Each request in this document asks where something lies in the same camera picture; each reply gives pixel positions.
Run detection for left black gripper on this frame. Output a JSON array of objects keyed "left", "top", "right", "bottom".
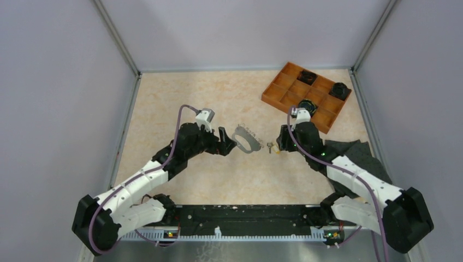
[{"left": 186, "top": 122, "right": 236, "bottom": 159}]

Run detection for yellow and silver keys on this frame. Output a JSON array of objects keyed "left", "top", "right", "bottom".
[{"left": 266, "top": 142, "right": 280, "bottom": 154}]

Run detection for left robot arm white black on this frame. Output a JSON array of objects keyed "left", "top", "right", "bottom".
[{"left": 72, "top": 123, "right": 237, "bottom": 256}]

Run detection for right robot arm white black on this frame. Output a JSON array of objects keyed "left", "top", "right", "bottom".
[{"left": 276, "top": 122, "right": 435, "bottom": 253}]

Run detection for orange compartment tray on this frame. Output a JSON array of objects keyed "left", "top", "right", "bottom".
[{"left": 261, "top": 62, "right": 352, "bottom": 134}]

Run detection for black rolled item right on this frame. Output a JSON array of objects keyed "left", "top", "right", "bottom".
[{"left": 329, "top": 82, "right": 352, "bottom": 101}]

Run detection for black rolled item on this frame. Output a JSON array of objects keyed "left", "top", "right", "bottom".
[
  {"left": 297, "top": 70, "right": 318, "bottom": 85},
  {"left": 329, "top": 82, "right": 352, "bottom": 101}
]

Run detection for black rolled item top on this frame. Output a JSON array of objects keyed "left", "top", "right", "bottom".
[{"left": 297, "top": 70, "right": 318, "bottom": 85}]

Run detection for black foam mat lower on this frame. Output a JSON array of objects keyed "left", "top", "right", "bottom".
[{"left": 319, "top": 145, "right": 392, "bottom": 184}]

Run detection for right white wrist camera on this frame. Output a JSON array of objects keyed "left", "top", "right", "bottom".
[{"left": 290, "top": 108, "right": 311, "bottom": 131}]

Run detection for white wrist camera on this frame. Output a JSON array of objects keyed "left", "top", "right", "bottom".
[
  {"left": 195, "top": 108, "right": 215, "bottom": 133},
  {"left": 290, "top": 108, "right": 311, "bottom": 131}
]

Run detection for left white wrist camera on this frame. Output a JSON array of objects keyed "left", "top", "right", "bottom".
[{"left": 195, "top": 108, "right": 215, "bottom": 133}]

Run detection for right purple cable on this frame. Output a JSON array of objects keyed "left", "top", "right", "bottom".
[{"left": 287, "top": 106, "right": 390, "bottom": 262}]

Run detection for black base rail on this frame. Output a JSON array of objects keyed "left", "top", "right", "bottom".
[{"left": 141, "top": 204, "right": 359, "bottom": 238}]

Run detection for grey slotted cable duct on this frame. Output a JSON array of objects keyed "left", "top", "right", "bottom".
[{"left": 121, "top": 227, "right": 347, "bottom": 243}]

